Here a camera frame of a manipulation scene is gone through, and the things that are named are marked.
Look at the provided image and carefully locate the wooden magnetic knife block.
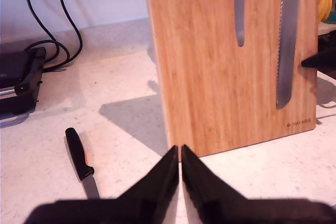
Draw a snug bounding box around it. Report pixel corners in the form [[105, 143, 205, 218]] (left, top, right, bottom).
[[144, 0, 320, 158]]

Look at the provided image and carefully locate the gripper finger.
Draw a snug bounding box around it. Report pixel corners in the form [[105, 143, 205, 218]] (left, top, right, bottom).
[[112, 145, 181, 224], [301, 47, 336, 78], [182, 144, 253, 224]]

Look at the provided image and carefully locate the black contact grill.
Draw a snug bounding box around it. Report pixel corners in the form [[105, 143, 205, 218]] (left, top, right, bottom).
[[0, 47, 47, 121]]

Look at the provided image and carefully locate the serrated bread knife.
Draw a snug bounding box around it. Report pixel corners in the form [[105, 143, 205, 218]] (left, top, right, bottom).
[[275, 0, 302, 111]]

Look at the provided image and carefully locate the knife with black handle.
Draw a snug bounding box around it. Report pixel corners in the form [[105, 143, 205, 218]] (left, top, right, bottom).
[[233, 0, 248, 48]]

